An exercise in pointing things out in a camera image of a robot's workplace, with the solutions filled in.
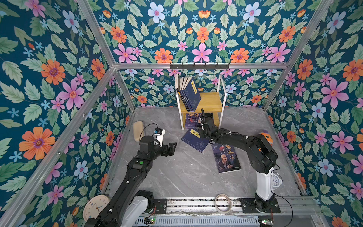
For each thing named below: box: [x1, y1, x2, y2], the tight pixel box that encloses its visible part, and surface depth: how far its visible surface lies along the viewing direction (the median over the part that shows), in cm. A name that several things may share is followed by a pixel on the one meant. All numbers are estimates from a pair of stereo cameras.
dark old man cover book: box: [211, 143, 242, 174], surface depth 91 cm
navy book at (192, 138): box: [181, 128, 210, 153], surface depth 101 cm
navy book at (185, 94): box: [181, 77, 194, 113], surface depth 84 cm
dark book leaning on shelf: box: [174, 73, 182, 100], surface depth 80 cm
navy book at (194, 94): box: [185, 77, 202, 112], surface depth 89 cm
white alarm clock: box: [271, 171, 284, 190], surface depth 80 cm
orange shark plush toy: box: [259, 132, 274, 147], surface depth 92 cm
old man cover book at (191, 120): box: [185, 112, 201, 129], surface depth 101 cm
